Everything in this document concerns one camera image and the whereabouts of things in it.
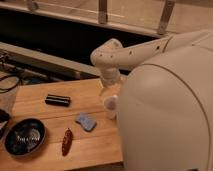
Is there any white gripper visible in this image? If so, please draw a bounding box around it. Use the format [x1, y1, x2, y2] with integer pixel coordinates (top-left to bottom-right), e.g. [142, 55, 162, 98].
[99, 68, 122, 119]

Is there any red chili pepper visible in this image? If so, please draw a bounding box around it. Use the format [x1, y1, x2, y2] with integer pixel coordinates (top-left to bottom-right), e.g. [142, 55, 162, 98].
[62, 129, 73, 156]

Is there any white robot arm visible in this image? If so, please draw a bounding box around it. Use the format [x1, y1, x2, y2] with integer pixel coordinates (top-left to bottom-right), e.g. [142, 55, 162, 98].
[91, 30, 213, 171]

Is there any blue sponge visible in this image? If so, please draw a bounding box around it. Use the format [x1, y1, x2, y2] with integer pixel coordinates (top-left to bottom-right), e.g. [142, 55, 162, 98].
[75, 113, 97, 132]

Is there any black rectangular box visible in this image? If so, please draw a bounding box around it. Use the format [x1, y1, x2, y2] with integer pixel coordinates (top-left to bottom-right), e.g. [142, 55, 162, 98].
[45, 94, 71, 107]

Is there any black round bowl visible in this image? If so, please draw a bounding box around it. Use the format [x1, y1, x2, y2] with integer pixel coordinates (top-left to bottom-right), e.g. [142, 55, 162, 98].
[4, 118, 46, 156]

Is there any black object at left edge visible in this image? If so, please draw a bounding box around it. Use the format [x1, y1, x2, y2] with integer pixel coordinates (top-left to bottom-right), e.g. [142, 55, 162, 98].
[0, 109, 10, 139]

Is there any black cable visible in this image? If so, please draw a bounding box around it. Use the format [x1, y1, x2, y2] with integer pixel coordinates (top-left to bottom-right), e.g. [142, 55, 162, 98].
[0, 74, 23, 94]

